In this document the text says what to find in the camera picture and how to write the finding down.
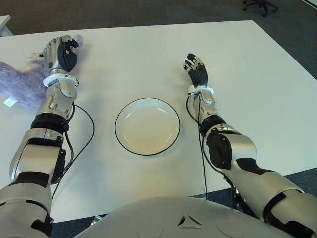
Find silver robot torso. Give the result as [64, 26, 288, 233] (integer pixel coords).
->
[74, 197, 293, 238]

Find purple plush bunny doll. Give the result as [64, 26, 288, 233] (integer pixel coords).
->
[0, 34, 85, 109]

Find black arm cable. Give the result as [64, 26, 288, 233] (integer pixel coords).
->
[186, 95, 209, 200]
[50, 104, 95, 200]

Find white plate black rim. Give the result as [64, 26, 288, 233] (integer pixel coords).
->
[114, 98, 181, 156]

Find black office chair base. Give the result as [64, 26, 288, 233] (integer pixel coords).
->
[242, 0, 279, 18]

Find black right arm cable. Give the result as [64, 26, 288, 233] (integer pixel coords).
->
[186, 95, 209, 200]

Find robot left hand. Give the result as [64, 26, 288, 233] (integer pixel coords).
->
[42, 35, 80, 74]

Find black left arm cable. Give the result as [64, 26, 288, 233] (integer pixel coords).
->
[50, 104, 95, 200]

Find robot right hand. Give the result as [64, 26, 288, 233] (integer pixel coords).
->
[183, 53, 209, 88]

